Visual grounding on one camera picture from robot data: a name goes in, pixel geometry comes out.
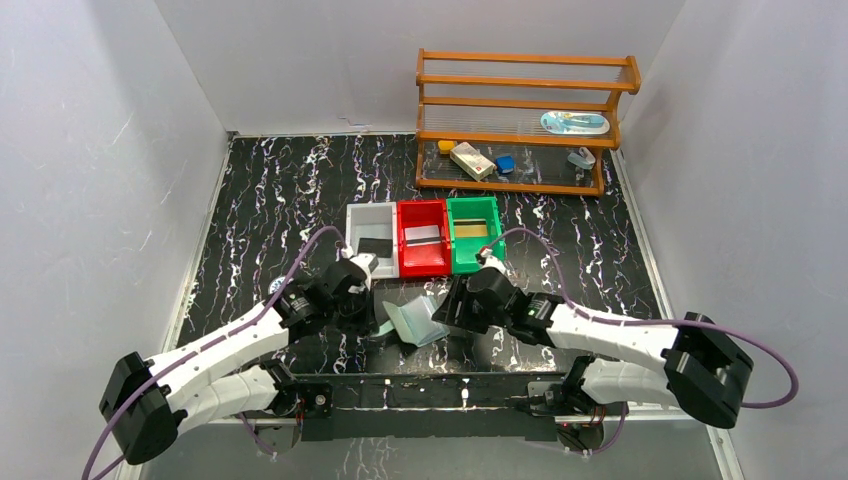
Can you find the round patterned tin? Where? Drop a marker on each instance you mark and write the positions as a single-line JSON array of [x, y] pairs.
[[277, 283]]

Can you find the white tape dispenser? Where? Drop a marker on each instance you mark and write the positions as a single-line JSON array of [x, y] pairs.
[[582, 158]]

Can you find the gold card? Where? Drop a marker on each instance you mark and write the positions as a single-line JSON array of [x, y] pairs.
[[470, 231]]

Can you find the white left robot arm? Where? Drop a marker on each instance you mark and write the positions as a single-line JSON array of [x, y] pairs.
[[149, 403]]

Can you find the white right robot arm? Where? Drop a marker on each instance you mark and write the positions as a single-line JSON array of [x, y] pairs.
[[690, 365]]

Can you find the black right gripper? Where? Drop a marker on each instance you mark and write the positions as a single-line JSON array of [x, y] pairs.
[[447, 310]]

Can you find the black card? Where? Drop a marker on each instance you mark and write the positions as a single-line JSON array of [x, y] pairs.
[[379, 247]]

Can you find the small yellow block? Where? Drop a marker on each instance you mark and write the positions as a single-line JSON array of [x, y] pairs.
[[446, 146]]

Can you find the small blue block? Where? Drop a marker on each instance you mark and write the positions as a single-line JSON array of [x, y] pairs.
[[505, 164]]

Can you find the orange wooden shelf rack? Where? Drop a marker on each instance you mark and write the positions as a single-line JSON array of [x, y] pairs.
[[494, 102]]

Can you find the aluminium frame rail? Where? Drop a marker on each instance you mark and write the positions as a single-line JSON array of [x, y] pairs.
[[601, 384]]

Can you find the white cardboard box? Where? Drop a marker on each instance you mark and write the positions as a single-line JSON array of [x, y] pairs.
[[472, 161]]

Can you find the white plastic bin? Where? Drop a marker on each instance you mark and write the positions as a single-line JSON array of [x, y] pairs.
[[375, 220]]

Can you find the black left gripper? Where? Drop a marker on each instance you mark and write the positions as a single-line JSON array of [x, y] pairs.
[[361, 307]]

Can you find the green plastic bin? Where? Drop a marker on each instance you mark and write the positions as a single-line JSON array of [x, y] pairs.
[[474, 223]]

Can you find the silver grey card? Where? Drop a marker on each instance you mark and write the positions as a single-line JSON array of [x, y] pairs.
[[422, 235]]

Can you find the teal packaged tool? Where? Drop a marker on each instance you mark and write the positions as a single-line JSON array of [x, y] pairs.
[[569, 123]]

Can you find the red plastic bin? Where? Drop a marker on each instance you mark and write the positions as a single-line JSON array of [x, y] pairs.
[[424, 245]]

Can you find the grey-green card holder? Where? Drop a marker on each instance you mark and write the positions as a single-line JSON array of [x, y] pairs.
[[413, 322]]

